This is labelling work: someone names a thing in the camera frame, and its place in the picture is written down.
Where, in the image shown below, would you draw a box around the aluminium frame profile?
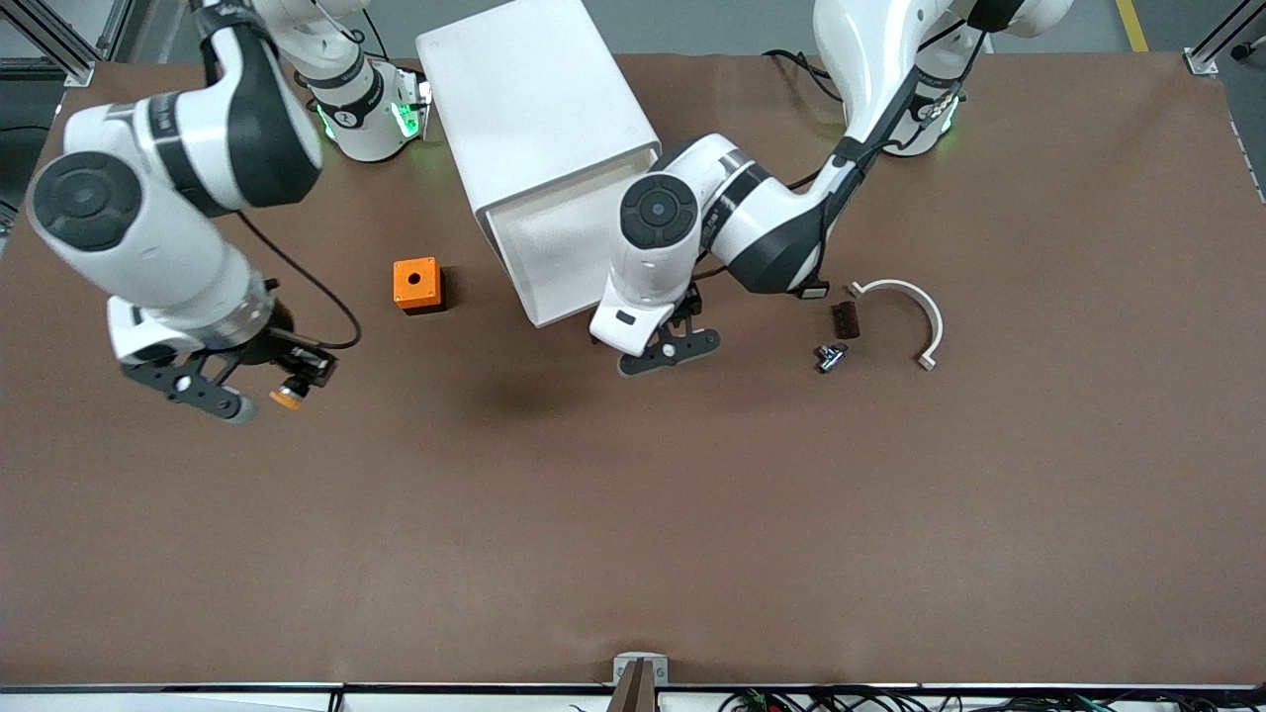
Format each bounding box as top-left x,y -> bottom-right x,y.
0,0 -> 97,88
1184,0 -> 1266,78

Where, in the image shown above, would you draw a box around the orange button enclosure box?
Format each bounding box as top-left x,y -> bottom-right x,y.
393,257 -> 447,315

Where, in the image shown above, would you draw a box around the white curved pipe clamp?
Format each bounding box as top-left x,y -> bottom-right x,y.
848,279 -> 945,372

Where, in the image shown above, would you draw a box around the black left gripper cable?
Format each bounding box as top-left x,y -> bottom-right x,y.
786,30 -> 990,194

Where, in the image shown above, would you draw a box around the orange push button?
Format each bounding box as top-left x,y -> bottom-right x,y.
268,368 -> 319,412

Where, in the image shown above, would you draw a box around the grey metal table bracket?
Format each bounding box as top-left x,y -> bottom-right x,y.
612,653 -> 670,712

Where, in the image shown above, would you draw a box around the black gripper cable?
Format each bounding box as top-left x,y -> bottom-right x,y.
786,30 -> 990,194
235,210 -> 362,350

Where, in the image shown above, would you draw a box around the tangled black cables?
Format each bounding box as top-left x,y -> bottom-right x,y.
717,686 -> 1266,712

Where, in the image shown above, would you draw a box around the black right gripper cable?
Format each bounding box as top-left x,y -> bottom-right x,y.
235,210 -> 362,350

